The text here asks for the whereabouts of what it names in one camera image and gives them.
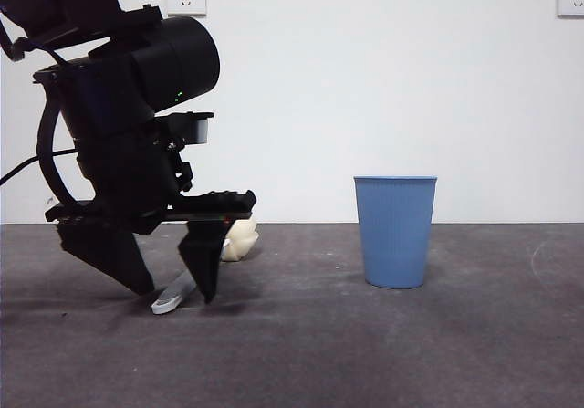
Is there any grey-handled sponge cup brush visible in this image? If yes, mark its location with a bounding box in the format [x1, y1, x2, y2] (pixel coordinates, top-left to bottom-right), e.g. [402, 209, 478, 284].
[151, 215, 260, 315]

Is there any blue ribbed plastic cup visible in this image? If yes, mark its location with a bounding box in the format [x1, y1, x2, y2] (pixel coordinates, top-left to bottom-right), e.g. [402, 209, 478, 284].
[353, 175, 438, 289]

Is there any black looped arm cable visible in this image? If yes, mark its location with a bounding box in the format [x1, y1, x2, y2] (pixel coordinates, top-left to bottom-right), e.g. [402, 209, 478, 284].
[36, 101, 99, 206]

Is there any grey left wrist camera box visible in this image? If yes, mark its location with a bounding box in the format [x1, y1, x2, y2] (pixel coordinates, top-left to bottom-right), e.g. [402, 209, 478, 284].
[184, 110, 214, 145]

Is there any black thin arm cable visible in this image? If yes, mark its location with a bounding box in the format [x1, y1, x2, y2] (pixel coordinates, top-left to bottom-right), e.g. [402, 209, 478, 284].
[0, 150, 78, 185]

